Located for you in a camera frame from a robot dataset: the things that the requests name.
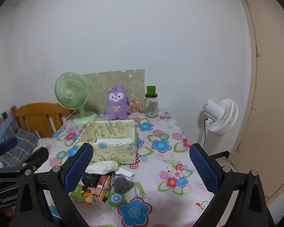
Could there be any white fan cable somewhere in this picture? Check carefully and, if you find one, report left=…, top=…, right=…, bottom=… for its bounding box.
left=66, top=109, right=76, bottom=123

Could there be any grey sock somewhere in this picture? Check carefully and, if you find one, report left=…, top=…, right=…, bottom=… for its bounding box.
left=112, top=174, right=134, bottom=194

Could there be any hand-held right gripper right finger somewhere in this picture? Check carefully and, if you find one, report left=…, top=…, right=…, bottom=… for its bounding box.
left=189, top=143, right=275, bottom=227

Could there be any white cloth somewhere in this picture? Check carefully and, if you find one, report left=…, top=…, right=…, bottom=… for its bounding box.
left=117, top=167, right=136, bottom=179

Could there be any green desk fan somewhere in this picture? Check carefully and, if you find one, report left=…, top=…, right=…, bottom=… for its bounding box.
left=54, top=72, right=98, bottom=125

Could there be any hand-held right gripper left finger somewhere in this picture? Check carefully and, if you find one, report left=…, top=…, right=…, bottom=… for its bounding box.
left=14, top=142, right=94, bottom=227

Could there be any green patterned board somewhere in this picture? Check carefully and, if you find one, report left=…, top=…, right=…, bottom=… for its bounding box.
left=82, top=69, right=145, bottom=114

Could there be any purple plush toy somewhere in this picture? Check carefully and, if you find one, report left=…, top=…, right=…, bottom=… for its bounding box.
left=106, top=85, right=130, bottom=120

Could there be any grey plaid blanket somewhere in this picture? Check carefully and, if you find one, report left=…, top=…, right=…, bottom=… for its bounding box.
left=0, top=120, right=39, bottom=168

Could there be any yellow cartoon-print storage box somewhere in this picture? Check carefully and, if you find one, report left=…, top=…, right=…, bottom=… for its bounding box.
left=76, top=119, right=138, bottom=165

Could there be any colourful snack packet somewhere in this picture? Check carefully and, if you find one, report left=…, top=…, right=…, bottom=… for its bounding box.
left=102, top=175, right=114, bottom=203

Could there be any floral tablecloth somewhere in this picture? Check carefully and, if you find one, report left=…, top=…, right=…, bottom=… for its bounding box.
left=38, top=110, right=218, bottom=227

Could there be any white standing fan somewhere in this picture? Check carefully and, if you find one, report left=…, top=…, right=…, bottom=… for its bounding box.
left=197, top=98, right=239, bottom=147

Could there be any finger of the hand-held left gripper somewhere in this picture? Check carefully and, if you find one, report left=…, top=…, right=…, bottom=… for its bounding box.
left=0, top=136, right=19, bottom=169
left=0, top=147, right=49, bottom=178

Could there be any small red box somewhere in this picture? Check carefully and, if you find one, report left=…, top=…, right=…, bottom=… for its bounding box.
left=92, top=175, right=108, bottom=197

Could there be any glass jar with green lid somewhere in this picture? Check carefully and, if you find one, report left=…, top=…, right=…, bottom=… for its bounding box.
left=145, top=86, right=159, bottom=118

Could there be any white sock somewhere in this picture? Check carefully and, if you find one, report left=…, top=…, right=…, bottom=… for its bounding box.
left=86, top=160, right=119, bottom=175

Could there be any black cloth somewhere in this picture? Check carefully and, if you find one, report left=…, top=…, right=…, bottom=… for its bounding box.
left=81, top=172, right=102, bottom=187

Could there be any beige door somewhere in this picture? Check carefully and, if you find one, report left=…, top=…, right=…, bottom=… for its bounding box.
left=228, top=0, right=284, bottom=206

